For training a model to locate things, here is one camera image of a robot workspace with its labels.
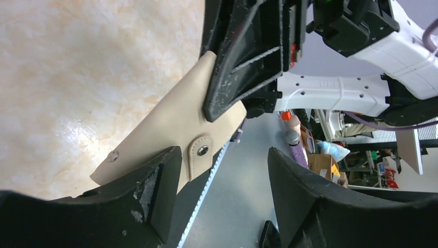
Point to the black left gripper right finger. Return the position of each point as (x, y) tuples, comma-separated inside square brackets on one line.
[(312, 211)]

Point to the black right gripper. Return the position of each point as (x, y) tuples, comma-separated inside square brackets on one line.
[(253, 41)]

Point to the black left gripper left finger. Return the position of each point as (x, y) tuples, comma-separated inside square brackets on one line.
[(134, 210)]

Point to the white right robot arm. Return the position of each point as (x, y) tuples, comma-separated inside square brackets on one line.
[(377, 33)]

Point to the beige leather card holder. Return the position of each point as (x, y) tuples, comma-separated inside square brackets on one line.
[(177, 120)]

